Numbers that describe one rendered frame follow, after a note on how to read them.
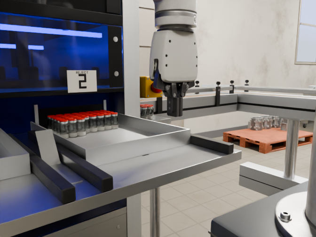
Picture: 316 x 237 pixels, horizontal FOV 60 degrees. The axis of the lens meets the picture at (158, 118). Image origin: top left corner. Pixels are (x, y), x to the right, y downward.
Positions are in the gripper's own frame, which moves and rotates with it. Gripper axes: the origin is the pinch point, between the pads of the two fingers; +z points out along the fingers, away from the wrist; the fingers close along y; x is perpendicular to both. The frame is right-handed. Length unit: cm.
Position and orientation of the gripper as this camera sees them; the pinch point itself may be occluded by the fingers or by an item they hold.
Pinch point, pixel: (174, 106)
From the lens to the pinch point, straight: 57.9
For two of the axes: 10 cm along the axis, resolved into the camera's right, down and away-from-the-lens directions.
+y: -7.8, 1.1, -6.1
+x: 6.2, 1.3, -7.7
